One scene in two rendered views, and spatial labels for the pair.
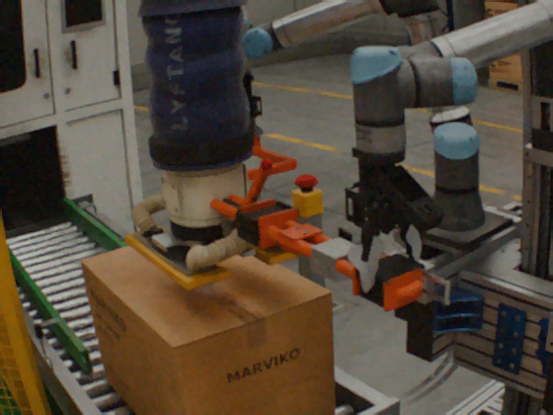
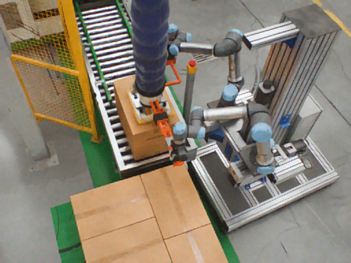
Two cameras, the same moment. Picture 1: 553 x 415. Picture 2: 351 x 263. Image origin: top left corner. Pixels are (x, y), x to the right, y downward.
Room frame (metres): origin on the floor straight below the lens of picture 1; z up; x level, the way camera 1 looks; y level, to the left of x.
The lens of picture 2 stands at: (-0.26, -0.30, 3.36)
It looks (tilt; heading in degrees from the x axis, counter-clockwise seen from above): 55 degrees down; 8
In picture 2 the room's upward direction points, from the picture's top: 5 degrees clockwise
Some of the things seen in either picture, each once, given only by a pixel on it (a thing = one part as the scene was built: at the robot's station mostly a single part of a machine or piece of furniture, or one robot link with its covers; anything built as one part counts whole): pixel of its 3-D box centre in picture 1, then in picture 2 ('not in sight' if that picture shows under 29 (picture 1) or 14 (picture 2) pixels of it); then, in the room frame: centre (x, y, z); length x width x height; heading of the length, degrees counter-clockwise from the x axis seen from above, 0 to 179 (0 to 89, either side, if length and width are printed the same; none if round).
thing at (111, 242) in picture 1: (128, 247); (136, 37); (2.77, 0.61, 0.60); 1.60 x 0.10 x 0.09; 32
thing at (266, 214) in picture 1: (268, 222); (160, 118); (1.32, 0.02, 1.19); 0.10 x 0.08 x 0.06; 122
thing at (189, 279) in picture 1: (172, 248); (138, 104); (1.49, 0.23, 1.09); 0.34 x 0.10 x 0.05; 32
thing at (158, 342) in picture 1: (200, 345); (145, 114); (1.65, 0.22, 0.75); 0.60 x 0.40 x 0.40; 32
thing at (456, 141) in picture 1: (456, 153); (229, 94); (1.65, -0.44, 1.20); 0.13 x 0.12 x 0.14; 166
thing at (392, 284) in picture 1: (387, 282); (176, 158); (1.02, -0.16, 1.19); 0.08 x 0.07 x 0.05; 32
